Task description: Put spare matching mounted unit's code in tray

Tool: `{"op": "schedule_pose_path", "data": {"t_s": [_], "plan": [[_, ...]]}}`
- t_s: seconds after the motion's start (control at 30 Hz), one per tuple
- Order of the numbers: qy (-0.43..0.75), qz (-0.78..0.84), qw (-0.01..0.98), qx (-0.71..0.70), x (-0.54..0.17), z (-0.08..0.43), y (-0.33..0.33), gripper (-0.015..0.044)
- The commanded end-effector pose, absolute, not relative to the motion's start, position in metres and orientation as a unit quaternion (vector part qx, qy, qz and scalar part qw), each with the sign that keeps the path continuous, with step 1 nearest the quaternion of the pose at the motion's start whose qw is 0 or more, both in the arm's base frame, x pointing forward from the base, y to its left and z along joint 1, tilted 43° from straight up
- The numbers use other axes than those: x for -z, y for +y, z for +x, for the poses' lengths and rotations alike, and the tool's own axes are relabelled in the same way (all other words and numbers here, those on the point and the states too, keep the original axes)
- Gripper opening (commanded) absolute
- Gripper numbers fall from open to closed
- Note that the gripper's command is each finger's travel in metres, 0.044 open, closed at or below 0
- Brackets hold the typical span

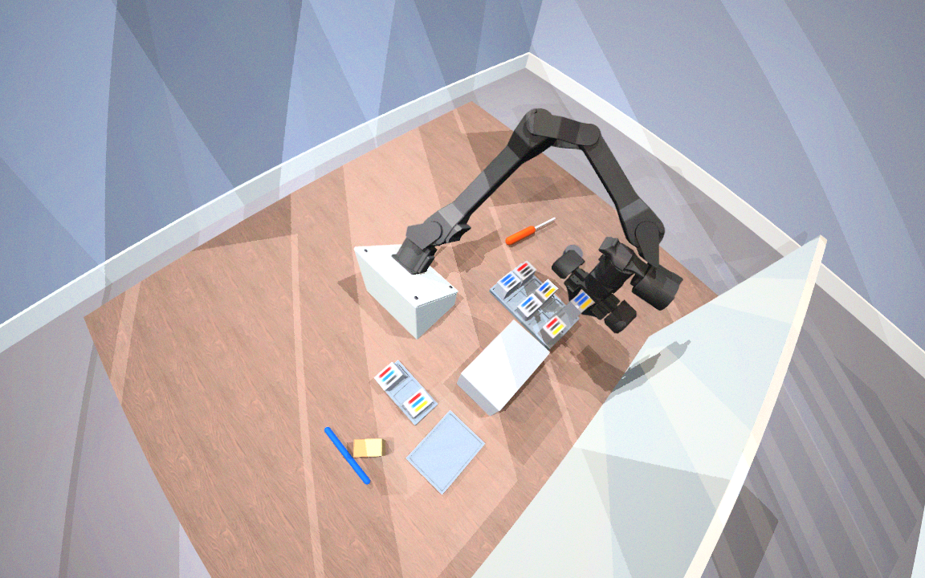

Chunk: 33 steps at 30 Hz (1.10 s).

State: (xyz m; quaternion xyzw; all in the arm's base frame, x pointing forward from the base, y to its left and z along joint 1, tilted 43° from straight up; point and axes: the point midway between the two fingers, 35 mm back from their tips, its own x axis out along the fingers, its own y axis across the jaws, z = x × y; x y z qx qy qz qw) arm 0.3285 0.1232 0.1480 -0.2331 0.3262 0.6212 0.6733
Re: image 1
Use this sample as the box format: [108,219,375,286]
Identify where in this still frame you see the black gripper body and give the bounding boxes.
[552,250,637,333]

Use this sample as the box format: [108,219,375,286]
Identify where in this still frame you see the orange screwdriver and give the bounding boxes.
[506,218,556,245]

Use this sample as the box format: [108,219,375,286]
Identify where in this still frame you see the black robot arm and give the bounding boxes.
[391,108,683,311]

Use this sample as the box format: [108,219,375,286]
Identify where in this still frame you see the blue rod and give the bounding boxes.
[324,427,370,485]

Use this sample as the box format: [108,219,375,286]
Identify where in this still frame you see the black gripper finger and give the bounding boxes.
[581,303,605,320]
[564,279,581,302]

